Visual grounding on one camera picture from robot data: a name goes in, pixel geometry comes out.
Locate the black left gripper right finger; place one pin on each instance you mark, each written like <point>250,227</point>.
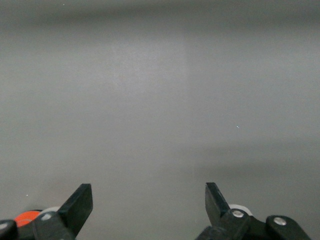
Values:
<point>217,207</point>

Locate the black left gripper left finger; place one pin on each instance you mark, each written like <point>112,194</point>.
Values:
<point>75,207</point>

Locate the orange cylindrical can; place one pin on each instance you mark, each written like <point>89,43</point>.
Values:
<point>25,216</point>

